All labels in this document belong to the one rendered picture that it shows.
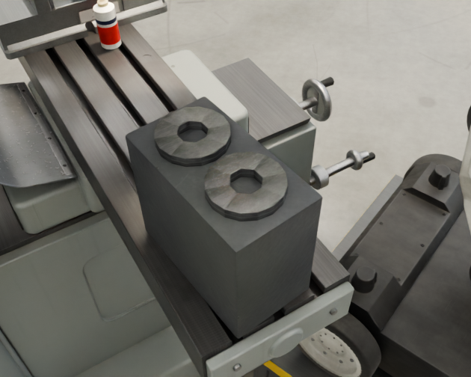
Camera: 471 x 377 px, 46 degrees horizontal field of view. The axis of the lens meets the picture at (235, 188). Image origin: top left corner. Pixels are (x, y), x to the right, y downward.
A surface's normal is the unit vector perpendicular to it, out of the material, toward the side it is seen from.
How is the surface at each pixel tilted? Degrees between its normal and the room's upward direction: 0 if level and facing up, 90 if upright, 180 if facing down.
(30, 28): 90
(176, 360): 0
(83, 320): 90
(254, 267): 90
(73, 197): 90
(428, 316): 0
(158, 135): 0
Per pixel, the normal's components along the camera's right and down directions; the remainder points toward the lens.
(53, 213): 0.52, 0.63
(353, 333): 0.29, -0.40
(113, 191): -0.01, -0.66
